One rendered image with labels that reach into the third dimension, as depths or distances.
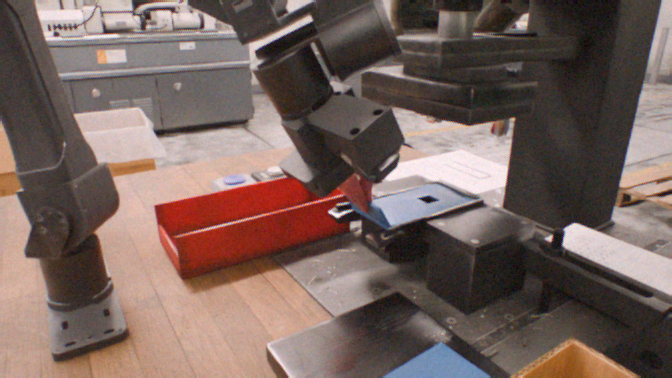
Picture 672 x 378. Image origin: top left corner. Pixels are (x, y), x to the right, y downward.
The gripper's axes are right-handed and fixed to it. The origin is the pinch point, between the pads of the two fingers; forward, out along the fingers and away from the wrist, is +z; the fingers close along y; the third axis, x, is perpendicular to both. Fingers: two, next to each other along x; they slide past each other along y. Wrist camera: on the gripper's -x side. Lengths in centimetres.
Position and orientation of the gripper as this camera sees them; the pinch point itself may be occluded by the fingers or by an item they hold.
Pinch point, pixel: (363, 204)
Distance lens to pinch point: 51.1
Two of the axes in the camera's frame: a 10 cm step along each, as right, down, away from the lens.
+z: 4.1, 7.0, 5.8
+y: 7.3, -6.4, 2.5
